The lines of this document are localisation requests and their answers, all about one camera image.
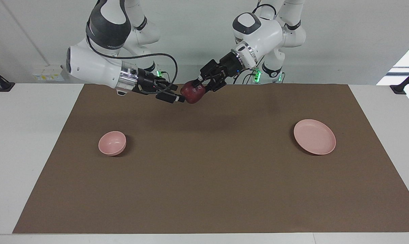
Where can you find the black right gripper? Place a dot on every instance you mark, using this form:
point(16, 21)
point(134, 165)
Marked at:
point(148, 83)

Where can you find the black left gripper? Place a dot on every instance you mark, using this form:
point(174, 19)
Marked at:
point(221, 67)

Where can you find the dark red apple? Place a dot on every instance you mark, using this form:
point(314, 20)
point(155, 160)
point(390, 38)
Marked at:
point(192, 94)

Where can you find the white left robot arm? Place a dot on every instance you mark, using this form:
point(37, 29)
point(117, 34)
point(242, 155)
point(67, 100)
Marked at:
point(262, 34)

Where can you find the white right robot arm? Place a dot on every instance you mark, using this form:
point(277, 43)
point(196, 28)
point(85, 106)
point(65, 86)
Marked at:
point(96, 67)

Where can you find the pink bowl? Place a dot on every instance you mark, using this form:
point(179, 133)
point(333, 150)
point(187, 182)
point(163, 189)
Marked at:
point(112, 143)

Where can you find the pink plate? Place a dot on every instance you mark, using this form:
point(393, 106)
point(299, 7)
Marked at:
point(314, 136)

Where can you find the brown table mat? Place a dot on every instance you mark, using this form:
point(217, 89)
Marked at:
point(204, 169)

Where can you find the black clamp stand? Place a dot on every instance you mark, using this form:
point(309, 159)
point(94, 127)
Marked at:
point(1, 85)
point(402, 86)

